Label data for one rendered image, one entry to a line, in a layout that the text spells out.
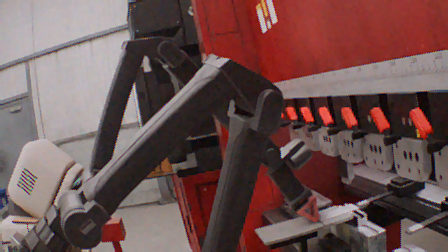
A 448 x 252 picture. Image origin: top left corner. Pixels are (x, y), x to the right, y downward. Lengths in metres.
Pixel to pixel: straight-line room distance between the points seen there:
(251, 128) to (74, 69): 7.44
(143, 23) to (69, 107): 5.89
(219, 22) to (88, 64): 6.07
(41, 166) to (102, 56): 7.29
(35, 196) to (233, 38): 1.50
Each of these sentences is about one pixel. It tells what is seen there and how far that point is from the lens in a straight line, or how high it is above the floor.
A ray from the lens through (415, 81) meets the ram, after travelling 0.83.
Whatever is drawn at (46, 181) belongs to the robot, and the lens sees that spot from 0.98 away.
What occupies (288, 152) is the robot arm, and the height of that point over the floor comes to 1.22.
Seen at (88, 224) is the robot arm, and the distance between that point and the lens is 0.82.
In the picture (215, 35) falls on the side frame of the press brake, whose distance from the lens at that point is 2.26.
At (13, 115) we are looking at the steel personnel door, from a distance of 8.46.
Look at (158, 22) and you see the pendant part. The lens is 2.42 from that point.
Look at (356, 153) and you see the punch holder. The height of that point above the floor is 1.20.
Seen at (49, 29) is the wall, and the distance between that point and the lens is 8.47.
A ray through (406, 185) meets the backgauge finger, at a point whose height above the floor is 1.02.
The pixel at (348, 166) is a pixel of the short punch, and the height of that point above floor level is 1.14.
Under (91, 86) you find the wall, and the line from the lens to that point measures 8.19.
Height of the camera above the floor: 1.39
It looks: 3 degrees down
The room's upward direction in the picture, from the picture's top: 11 degrees counter-clockwise
